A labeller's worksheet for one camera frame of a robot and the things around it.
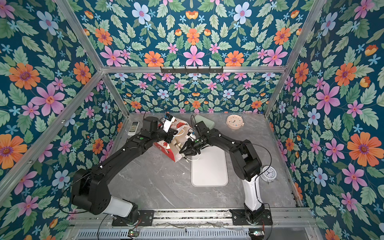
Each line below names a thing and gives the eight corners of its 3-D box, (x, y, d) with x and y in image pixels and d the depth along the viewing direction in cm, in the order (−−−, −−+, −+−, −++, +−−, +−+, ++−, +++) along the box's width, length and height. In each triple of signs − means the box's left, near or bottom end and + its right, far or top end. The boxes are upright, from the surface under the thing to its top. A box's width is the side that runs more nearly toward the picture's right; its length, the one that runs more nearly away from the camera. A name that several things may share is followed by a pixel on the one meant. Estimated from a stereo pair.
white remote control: (129, 136, 111) (127, 132, 108) (134, 123, 119) (132, 119, 116) (136, 136, 111) (134, 132, 108) (141, 123, 119) (139, 119, 116)
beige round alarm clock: (227, 129, 113) (227, 126, 110) (225, 117, 120) (226, 114, 118) (243, 129, 113) (244, 126, 110) (241, 117, 120) (242, 114, 118)
